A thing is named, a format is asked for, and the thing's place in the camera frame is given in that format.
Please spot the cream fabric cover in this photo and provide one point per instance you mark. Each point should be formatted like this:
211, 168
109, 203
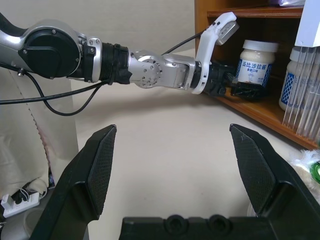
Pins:
25, 150

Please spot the steel bowl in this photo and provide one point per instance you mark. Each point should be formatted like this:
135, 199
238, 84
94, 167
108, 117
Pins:
251, 211

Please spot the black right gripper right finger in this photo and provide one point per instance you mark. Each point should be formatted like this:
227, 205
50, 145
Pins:
262, 175

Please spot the white salad dressing jar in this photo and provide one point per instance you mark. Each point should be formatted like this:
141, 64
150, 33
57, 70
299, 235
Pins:
257, 67
287, 85

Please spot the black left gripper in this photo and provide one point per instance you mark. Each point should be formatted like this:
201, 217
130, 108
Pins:
217, 77

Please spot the ribbed clear sliding door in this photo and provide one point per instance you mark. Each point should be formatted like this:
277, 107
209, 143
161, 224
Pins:
307, 100

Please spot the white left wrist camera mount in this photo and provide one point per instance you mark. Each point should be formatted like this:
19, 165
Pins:
207, 50

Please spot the white plug adapter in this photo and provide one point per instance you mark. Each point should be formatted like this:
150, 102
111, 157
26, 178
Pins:
7, 202

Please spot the purple tissue pack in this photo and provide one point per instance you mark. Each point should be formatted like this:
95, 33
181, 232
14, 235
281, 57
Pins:
287, 2

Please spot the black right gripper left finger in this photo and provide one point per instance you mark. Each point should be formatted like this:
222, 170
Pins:
75, 180

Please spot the white power strip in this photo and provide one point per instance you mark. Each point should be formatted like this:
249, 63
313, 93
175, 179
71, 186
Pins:
22, 206

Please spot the wooden cabinet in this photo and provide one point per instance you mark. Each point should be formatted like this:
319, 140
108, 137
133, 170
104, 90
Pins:
262, 110

